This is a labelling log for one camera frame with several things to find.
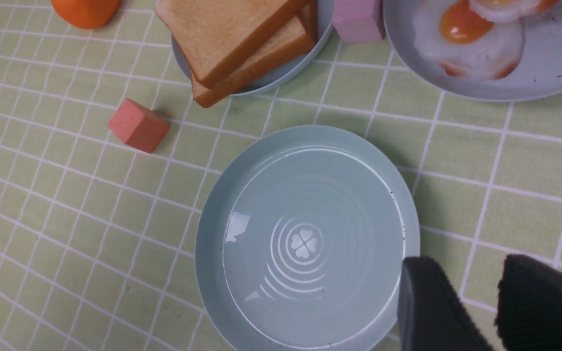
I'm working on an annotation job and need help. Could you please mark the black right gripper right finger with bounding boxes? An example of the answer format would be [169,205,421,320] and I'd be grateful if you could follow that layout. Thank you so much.
[495,254,562,351]

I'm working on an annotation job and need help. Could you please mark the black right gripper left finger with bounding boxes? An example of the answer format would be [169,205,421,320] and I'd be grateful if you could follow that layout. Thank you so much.
[398,257,493,351]

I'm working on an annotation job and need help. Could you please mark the fried egg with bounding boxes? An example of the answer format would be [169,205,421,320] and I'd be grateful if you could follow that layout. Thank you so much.
[412,0,524,80]
[469,0,559,23]

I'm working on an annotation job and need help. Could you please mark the light blue front plate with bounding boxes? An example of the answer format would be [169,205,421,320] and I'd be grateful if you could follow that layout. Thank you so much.
[195,125,420,351]

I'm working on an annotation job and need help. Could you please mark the grey plate with eggs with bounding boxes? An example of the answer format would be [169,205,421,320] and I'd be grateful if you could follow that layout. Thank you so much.
[382,0,562,102]

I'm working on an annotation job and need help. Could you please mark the pink cube block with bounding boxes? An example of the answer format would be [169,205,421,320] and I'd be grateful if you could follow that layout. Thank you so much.
[332,0,385,43]

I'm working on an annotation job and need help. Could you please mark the blue plate with bread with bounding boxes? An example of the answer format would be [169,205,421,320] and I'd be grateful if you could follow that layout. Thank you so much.
[171,0,334,97]

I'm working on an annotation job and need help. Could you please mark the salmon red cube block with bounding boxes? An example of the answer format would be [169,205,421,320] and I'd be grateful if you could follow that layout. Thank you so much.
[108,98,170,154]

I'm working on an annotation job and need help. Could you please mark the green checkered tablecloth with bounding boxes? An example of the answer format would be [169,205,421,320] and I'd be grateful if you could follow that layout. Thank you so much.
[0,0,562,351]

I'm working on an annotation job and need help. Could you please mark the orange mandarin fruit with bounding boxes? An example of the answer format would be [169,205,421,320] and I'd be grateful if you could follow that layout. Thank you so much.
[51,0,120,30]

